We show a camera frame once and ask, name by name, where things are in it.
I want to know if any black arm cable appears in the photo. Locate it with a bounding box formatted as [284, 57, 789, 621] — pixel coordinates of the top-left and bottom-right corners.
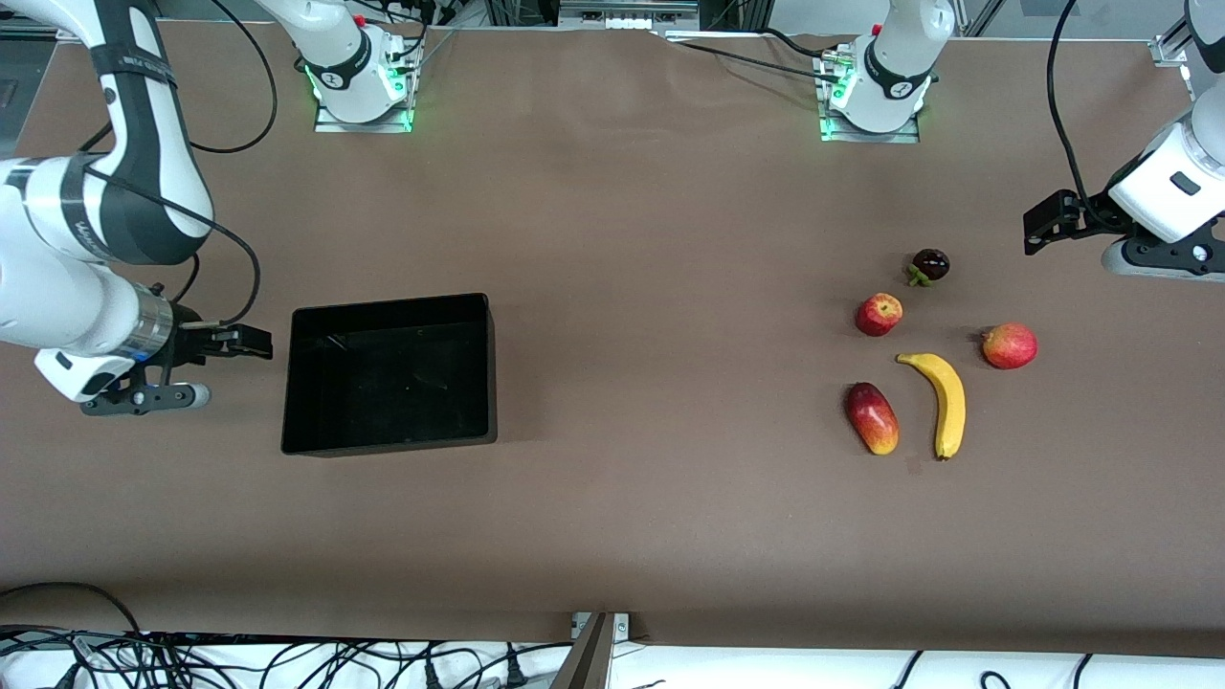
[1045, 0, 1113, 231]
[80, 0, 279, 328]

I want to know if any black table cable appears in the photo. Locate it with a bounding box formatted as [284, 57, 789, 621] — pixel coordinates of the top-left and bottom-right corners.
[681, 40, 835, 79]
[761, 27, 832, 58]

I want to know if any small red apple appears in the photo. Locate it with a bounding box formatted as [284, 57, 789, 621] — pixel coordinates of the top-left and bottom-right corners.
[855, 293, 903, 338]

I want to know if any black plastic box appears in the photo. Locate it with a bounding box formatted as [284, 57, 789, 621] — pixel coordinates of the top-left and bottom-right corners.
[280, 293, 499, 458]

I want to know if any dark purple mangosteen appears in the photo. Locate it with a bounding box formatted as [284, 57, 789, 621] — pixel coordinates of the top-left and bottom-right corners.
[907, 248, 951, 288]

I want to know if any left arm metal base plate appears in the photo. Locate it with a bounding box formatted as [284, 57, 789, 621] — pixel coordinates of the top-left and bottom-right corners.
[818, 48, 922, 144]

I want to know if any silver electronics box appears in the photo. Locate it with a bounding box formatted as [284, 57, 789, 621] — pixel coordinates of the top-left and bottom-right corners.
[558, 0, 702, 32]

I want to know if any grey metal bar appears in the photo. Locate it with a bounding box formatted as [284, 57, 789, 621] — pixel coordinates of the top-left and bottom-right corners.
[550, 614, 615, 689]

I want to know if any yellow banana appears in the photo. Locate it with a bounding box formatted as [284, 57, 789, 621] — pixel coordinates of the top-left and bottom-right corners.
[896, 352, 967, 461]

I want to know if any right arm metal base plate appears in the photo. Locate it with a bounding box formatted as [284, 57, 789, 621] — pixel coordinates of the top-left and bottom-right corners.
[314, 38, 415, 133]

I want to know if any black looped cable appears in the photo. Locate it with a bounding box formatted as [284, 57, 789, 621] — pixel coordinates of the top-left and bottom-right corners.
[0, 582, 145, 637]

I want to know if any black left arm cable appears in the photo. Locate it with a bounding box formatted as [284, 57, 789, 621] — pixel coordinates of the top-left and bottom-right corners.
[1045, 0, 1113, 231]

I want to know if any red yellow mango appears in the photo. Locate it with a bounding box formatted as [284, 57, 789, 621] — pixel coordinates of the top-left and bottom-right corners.
[844, 382, 901, 456]

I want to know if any red apple with stem nub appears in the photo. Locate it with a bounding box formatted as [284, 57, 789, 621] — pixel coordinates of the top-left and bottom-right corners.
[981, 322, 1039, 370]

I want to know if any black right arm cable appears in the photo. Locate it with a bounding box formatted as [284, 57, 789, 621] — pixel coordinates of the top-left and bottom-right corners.
[80, 0, 279, 328]

